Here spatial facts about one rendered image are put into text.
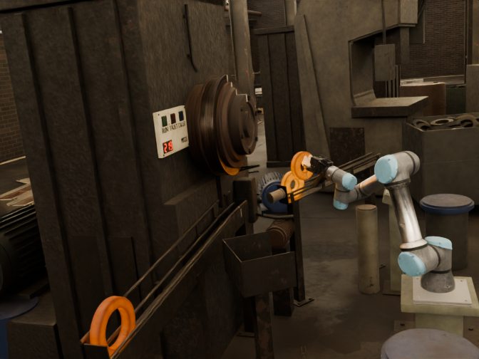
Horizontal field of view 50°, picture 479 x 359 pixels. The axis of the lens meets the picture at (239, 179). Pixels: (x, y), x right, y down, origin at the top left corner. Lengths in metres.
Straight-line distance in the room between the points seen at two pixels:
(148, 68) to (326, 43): 3.17
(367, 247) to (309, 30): 2.63
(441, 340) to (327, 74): 3.50
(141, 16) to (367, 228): 1.73
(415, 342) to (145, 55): 1.42
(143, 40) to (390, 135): 3.26
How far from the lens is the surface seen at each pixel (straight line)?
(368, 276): 3.13
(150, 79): 2.05
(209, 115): 2.22
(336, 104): 5.03
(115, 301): 1.59
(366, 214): 2.99
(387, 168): 2.28
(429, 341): 1.92
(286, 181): 2.82
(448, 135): 4.29
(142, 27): 2.04
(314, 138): 5.17
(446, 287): 2.50
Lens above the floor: 1.41
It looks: 13 degrees down
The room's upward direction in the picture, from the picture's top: 5 degrees counter-clockwise
